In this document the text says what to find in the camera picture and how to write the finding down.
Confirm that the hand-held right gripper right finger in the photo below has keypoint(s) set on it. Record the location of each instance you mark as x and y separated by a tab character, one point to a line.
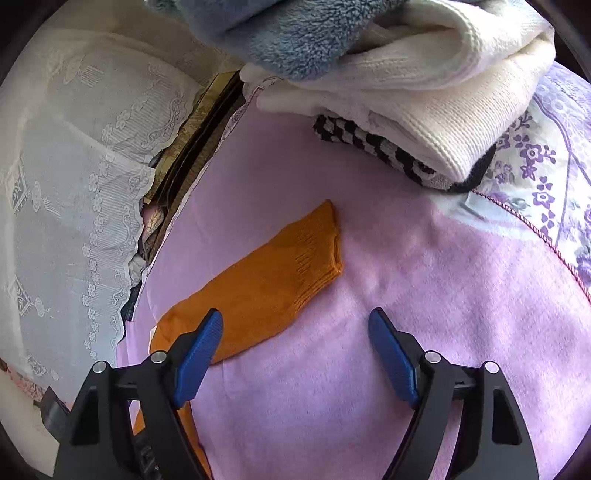
392	355

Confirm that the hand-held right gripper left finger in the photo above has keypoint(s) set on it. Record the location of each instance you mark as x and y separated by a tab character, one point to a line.
198	355

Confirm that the blue fleece garment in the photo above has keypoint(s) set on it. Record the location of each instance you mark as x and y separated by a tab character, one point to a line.
286	37

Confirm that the orange knit sweater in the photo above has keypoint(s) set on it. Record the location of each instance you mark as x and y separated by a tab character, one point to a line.
258	295

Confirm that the white knit garment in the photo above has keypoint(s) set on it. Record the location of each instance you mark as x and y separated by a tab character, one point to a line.
415	78

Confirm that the pink bed sheet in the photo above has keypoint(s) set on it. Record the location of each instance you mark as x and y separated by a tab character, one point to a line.
323	415

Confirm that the grey cloth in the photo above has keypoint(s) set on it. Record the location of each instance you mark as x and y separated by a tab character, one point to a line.
137	270

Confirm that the purple floral bedsheet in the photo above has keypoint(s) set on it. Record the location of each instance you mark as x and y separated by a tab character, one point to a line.
554	184

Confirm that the black white checkered garment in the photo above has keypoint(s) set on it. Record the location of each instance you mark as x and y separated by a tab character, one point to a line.
397	157

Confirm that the white lace cloth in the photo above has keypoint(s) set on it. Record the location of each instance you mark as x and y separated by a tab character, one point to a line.
69	184

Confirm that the pink striped cloth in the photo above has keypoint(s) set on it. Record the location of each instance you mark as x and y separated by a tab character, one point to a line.
151	226

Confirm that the brown woven mat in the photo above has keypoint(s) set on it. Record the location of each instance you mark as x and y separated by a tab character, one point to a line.
203	124

